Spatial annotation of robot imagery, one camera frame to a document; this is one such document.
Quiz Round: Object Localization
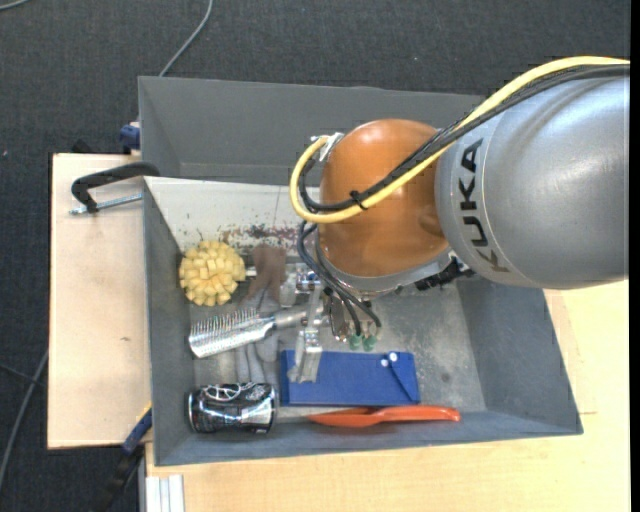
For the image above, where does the black cylinder on white bracket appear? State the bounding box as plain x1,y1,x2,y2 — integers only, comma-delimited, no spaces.
413,255,475,292

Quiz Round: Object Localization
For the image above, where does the yellow foam cube ball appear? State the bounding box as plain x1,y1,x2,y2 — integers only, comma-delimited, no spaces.
178,239,258,308

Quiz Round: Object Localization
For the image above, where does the silver hairbrush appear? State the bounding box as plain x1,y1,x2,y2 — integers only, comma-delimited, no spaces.
187,306,307,360

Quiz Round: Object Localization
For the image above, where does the pale wood board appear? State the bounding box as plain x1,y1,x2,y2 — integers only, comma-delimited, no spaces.
46,151,154,450

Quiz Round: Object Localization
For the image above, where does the blue flat box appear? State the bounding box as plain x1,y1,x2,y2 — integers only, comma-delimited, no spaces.
278,348,422,408

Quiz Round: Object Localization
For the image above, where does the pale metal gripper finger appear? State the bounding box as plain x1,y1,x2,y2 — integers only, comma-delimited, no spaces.
292,331,308,384
303,326,323,384

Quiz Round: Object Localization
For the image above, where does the brown cloth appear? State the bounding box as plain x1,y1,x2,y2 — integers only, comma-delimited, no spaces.
242,244,288,302

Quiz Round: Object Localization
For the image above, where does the orange plastic spoon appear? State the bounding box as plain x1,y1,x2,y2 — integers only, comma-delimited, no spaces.
306,404,462,428

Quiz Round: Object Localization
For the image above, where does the grey metal bin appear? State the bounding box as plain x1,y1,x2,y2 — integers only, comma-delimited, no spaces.
136,75,585,468

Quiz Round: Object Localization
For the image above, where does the black drink can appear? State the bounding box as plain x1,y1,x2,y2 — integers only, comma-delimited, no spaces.
187,381,278,435

